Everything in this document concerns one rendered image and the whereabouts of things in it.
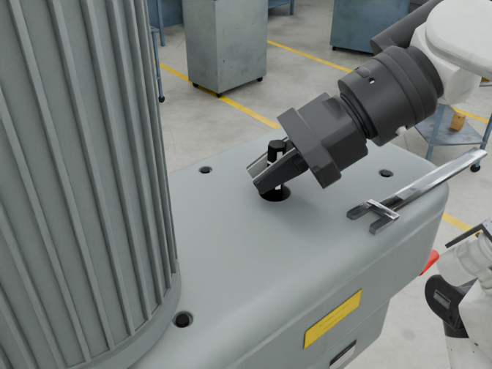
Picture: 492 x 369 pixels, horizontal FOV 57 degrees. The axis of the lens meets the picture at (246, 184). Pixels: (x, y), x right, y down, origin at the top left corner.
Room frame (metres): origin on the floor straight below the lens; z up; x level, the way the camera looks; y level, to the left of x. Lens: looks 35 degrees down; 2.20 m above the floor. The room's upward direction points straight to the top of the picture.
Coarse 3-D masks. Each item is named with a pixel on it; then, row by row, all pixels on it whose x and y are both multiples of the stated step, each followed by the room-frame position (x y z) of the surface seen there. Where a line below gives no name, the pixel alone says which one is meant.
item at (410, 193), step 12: (468, 156) 0.50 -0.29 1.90; (480, 156) 0.50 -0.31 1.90; (444, 168) 0.47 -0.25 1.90; (456, 168) 0.47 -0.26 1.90; (420, 180) 0.44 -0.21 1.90; (432, 180) 0.44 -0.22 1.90; (444, 180) 0.45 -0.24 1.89; (396, 192) 0.42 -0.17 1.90; (408, 192) 0.42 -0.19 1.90; (420, 192) 0.42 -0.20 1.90; (360, 204) 0.40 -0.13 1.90; (372, 204) 0.40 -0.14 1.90; (384, 204) 0.40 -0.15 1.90; (396, 204) 0.40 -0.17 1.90; (348, 216) 0.38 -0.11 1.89; (360, 216) 0.38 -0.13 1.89; (384, 216) 0.38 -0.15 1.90; (396, 216) 0.38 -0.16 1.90; (372, 228) 0.36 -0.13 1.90; (384, 228) 0.36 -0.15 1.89
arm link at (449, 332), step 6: (468, 282) 0.69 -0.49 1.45; (474, 282) 0.69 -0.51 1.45; (444, 324) 0.65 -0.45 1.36; (444, 330) 0.65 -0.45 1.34; (450, 330) 0.63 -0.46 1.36; (456, 330) 0.62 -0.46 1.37; (462, 330) 0.62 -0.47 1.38; (450, 336) 0.62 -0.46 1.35; (456, 336) 0.62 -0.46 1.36; (462, 336) 0.61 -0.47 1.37; (468, 336) 0.61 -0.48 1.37
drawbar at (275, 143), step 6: (270, 144) 0.43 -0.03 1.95; (276, 144) 0.43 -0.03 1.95; (282, 144) 0.43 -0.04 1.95; (270, 150) 0.43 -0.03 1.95; (276, 150) 0.42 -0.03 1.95; (282, 150) 0.42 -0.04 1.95; (270, 156) 0.43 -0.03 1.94; (276, 156) 0.42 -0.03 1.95; (282, 186) 0.42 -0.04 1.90; (270, 192) 0.42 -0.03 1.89; (276, 192) 0.42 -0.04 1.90; (282, 192) 0.42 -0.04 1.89; (270, 198) 0.42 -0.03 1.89; (276, 198) 0.42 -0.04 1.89; (282, 198) 0.43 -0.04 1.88
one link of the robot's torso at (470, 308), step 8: (472, 288) 0.62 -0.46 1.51; (480, 288) 0.61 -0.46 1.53; (472, 296) 0.60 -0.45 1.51; (480, 296) 0.58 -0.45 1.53; (488, 296) 0.57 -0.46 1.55; (464, 304) 0.59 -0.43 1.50; (472, 304) 0.58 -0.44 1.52; (480, 304) 0.56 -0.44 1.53; (488, 304) 0.55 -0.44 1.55; (464, 312) 0.58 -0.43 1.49; (472, 312) 0.56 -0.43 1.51; (480, 312) 0.55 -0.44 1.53; (488, 312) 0.53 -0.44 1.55; (464, 320) 0.57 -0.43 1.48; (472, 320) 0.55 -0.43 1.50; (480, 320) 0.54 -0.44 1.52; (488, 320) 0.52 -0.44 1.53; (472, 328) 0.54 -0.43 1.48; (480, 328) 0.53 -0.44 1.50; (488, 328) 0.52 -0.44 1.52; (472, 336) 0.54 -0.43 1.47; (480, 336) 0.52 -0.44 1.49; (488, 336) 0.51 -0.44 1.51; (480, 344) 0.52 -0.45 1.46; (488, 344) 0.51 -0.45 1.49; (488, 352) 0.52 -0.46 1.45
